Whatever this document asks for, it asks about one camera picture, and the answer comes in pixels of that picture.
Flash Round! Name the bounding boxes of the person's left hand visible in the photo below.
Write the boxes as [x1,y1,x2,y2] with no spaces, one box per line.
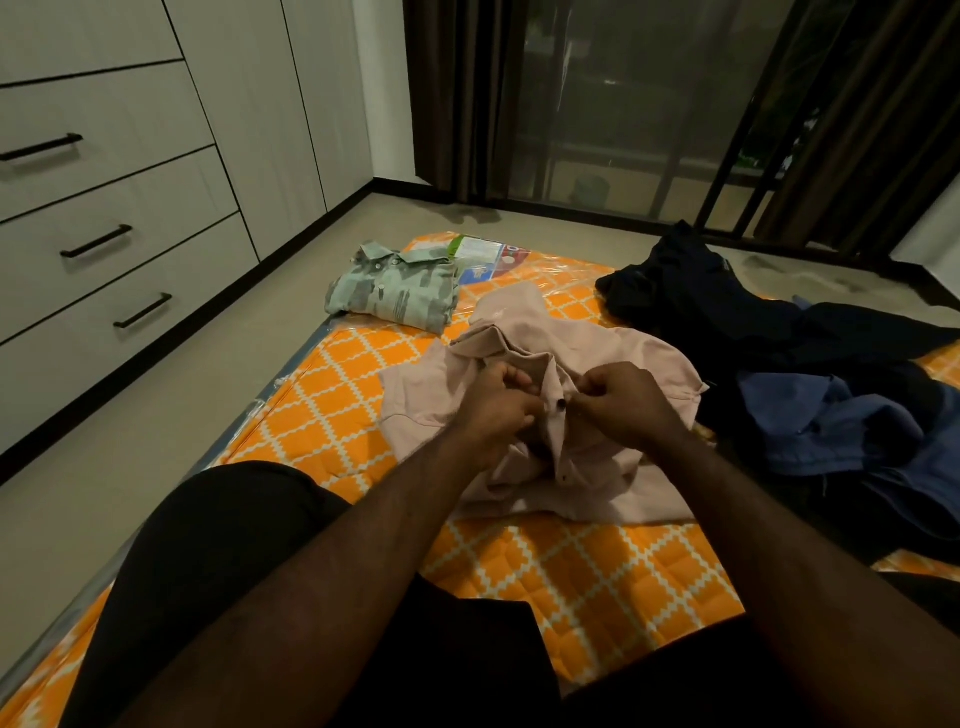
[448,361,546,474]

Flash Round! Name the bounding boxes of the person's right hand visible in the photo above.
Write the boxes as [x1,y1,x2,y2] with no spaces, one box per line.
[568,361,687,456]

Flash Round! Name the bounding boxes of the beige button shirt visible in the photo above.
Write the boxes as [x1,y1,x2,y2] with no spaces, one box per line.
[378,282,710,526]

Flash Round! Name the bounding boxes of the person's left forearm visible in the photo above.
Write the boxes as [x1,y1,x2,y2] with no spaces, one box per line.
[112,423,492,728]

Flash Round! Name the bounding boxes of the person's right forearm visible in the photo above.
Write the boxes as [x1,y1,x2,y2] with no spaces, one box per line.
[645,427,960,728]

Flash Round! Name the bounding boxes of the colourful mattress label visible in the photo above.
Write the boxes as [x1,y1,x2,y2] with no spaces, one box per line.
[446,234,532,288]

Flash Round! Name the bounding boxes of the black garment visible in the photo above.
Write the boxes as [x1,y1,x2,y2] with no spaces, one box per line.
[594,219,960,567]

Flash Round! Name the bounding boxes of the orange quilted mattress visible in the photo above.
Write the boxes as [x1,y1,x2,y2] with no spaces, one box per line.
[0,231,960,728]

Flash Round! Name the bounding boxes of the folded green patterned shirt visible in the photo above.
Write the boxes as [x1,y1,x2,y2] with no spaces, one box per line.
[324,240,462,337]

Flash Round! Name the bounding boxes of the blue garment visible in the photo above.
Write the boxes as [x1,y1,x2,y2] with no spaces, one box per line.
[736,370,960,541]

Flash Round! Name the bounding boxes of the glass sliding door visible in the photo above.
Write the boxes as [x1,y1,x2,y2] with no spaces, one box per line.
[491,0,834,235]

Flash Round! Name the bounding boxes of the dark brown curtain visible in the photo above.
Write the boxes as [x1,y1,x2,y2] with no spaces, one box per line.
[753,0,960,260]
[402,0,530,206]

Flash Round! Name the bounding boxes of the person's black shorts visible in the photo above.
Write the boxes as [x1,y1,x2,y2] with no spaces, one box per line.
[58,460,960,728]

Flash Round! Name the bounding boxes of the white drawer cabinet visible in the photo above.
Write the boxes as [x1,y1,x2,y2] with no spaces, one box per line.
[0,0,376,460]

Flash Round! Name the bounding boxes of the black drawer handle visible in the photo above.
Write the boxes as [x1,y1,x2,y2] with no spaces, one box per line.
[0,132,85,164]
[60,224,135,261]
[113,292,174,331]

